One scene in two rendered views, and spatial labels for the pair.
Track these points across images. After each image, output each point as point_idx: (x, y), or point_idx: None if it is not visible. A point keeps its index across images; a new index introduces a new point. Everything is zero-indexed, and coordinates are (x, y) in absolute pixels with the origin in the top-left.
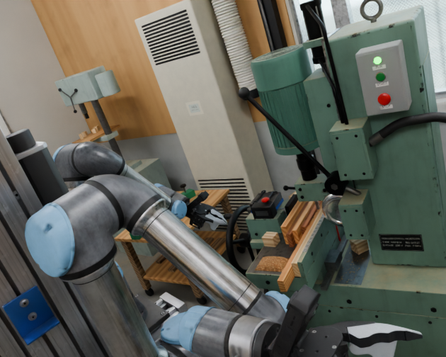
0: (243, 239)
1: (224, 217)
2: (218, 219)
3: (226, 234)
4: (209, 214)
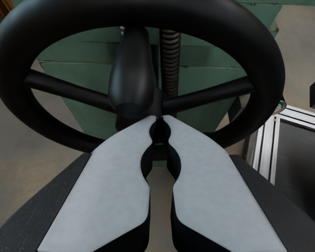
0: (168, 99)
1: (153, 97)
2: (181, 134)
3: (276, 59)
4: (190, 225)
